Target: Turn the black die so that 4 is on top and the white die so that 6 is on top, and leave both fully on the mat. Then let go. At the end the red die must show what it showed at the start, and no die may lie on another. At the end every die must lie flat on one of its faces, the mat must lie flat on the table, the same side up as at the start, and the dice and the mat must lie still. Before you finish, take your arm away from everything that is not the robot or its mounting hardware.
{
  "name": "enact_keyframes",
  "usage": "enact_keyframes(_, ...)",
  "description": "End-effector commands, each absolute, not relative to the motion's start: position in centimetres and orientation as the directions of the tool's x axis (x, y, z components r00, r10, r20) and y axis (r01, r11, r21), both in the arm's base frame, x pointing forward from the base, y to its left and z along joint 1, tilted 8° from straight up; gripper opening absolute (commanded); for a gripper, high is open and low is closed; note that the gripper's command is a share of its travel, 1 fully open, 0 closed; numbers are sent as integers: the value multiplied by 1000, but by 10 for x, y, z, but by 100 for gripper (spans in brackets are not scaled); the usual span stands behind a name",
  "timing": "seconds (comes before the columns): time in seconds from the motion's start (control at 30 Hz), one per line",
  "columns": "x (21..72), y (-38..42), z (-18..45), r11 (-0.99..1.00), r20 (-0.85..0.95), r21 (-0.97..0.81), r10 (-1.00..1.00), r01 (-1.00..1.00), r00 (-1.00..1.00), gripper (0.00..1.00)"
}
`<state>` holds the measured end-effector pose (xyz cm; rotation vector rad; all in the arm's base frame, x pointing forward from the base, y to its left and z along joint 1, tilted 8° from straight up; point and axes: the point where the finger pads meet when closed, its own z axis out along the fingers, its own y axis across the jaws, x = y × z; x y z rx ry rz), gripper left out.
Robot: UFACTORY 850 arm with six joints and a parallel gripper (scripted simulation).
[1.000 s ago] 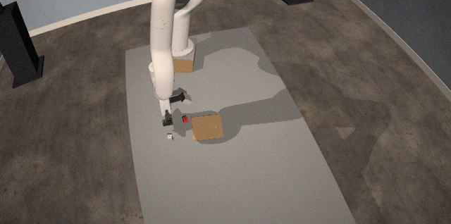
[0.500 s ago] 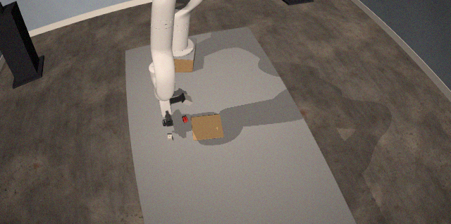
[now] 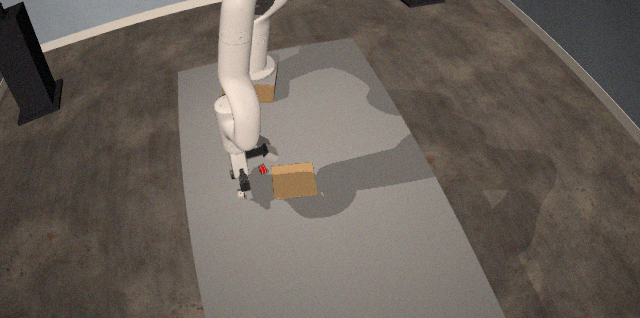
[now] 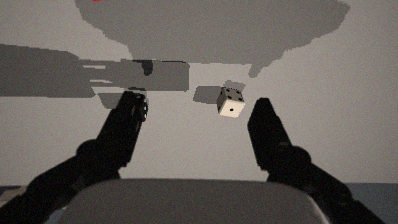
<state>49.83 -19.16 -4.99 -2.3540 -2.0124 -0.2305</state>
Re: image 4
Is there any white die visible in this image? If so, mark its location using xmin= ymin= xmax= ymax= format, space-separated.
xmin=216 ymin=88 xmax=245 ymax=118

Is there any black die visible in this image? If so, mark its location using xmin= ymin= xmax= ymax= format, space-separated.
xmin=137 ymin=95 xmax=148 ymax=122

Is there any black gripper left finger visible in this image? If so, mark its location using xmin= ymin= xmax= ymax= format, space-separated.
xmin=0 ymin=91 xmax=142 ymax=224

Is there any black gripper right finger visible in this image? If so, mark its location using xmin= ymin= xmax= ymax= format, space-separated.
xmin=247 ymin=98 xmax=385 ymax=224

